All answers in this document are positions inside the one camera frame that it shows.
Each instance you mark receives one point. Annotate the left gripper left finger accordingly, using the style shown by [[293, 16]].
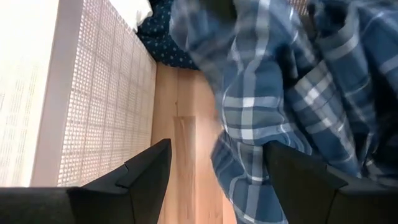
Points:
[[140, 186]]

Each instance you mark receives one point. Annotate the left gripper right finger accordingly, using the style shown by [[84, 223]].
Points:
[[298, 186]]

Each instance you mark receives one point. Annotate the blue plaid shirt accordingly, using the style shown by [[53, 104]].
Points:
[[264, 93]]

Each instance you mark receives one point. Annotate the navy dotted garment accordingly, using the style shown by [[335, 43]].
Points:
[[161, 40]]

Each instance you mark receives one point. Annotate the white garment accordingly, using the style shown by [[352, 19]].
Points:
[[130, 12]]

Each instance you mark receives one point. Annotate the white woven plastic bin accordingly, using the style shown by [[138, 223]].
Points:
[[102, 109]]

